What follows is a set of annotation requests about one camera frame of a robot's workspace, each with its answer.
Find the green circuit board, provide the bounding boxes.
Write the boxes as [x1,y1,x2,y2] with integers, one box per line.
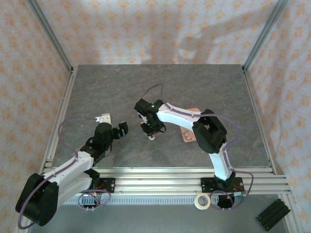
[232,191,247,204]

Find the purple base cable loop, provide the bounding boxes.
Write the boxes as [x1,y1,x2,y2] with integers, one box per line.
[77,186,110,212]
[209,188,255,211]

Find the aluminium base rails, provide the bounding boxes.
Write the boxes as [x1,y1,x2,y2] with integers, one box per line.
[41,166,292,196]

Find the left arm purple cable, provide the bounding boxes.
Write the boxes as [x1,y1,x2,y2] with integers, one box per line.
[18,116,98,230]

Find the pink plastic tray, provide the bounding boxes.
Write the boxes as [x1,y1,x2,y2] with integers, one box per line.
[179,108,202,144]

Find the white tape roll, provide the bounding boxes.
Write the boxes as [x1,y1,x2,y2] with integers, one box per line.
[195,193,211,210]

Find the aluminium frame post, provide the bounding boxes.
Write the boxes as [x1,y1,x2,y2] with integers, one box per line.
[242,0,290,72]
[28,0,75,73]

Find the aluminium table side rail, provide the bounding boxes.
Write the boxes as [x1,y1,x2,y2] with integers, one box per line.
[242,67,277,175]
[42,65,78,170]

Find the grey slotted cable duct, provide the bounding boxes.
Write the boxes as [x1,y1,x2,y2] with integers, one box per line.
[63,195,221,206]

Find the black aluminium extrusion piece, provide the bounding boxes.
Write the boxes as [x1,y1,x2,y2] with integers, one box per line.
[255,199,292,231]

